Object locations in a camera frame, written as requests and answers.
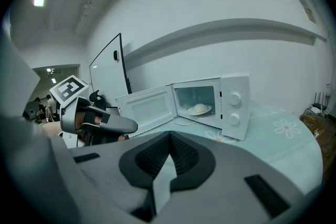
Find router with black antennas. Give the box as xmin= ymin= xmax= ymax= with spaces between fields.
xmin=310 ymin=91 xmax=332 ymax=115

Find wall poster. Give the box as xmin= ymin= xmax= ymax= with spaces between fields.
xmin=292 ymin=0 xmax=316 ymax=24

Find light green floral tablecloth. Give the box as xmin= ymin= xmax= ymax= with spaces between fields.
xmin=131 ymin=101 xmax=324 ymax=195

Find black coiled cable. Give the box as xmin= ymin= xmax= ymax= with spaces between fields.
xmin=320 ymin=143 xmax=332 ymax=159

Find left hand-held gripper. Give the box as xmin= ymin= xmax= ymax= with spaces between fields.
xmin=49 ymin=74 xmax=139 ymax=150

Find small ceiling lights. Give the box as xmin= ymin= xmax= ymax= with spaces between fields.
xmin=46 ymin=68 xmax=58 ymax=84

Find white microwave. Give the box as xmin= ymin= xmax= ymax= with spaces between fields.
xmin=115 ymin=76 xmax=250 ymax=141

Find white round plate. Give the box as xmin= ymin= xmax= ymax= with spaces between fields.
xmin=186 ymin=105 xmax=212 ymax=117

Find stack of cardboard boxes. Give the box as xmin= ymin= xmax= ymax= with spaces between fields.
xmin=300 ymin=112 xmax=336 ymax=140

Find white wall ledge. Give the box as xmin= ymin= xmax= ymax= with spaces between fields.
xmin=123 ymin=18 xmax=329 ymax=61

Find black-framed whiteboard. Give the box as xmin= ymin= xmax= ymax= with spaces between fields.
xmin=89 ymin=33 xmax=133 ymax=95

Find black office chair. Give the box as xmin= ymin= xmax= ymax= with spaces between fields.
xmin=89 ymin=90 xmax=107 ymax=111

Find person's left forearm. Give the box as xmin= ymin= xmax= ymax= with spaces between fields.
xmin=39 ymin=122 xmax=62 ymax=140

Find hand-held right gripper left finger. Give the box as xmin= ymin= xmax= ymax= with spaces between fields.
xmin=68 ymin=130 xmax=172 ymax=223

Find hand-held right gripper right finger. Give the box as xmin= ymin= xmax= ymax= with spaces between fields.
xmin=156 ymin=131 xmax=310 ymax=224

